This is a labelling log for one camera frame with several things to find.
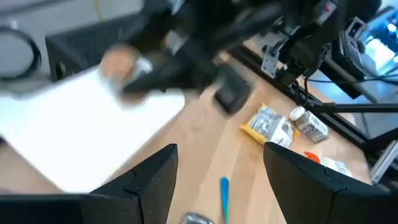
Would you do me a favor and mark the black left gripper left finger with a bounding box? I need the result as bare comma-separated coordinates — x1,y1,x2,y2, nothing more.
80,143,180,224

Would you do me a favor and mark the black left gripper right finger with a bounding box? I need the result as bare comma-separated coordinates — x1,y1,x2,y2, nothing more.
263,141,398,224

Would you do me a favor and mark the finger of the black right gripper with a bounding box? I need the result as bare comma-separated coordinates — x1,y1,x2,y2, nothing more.
121,52,218,94

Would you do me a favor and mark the small brown spice jar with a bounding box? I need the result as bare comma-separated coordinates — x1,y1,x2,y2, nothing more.
98,44,154,108

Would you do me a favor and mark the teal handle metal spoon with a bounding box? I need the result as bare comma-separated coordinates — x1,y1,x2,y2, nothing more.
219,176,231,224

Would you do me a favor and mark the orange ramen packet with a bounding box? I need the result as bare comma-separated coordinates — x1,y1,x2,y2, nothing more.
303,151,354,179

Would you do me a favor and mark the yellow ramen packet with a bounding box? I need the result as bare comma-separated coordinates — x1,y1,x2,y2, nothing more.
239,103,300,149

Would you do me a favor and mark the grey label spice jar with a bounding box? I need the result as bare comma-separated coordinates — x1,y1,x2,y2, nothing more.
288,105,330,144

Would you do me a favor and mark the white plastic bin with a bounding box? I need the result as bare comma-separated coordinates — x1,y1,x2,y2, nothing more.
0,65,187,194

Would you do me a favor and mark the black mesh computer case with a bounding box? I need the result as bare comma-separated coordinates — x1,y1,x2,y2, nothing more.
45,14,147,82

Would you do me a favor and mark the black aluminium table frame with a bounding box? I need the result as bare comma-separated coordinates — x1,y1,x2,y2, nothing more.
228,43,398,194

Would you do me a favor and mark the coiled black floor cable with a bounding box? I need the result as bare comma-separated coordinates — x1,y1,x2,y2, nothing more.
0,26,43,82

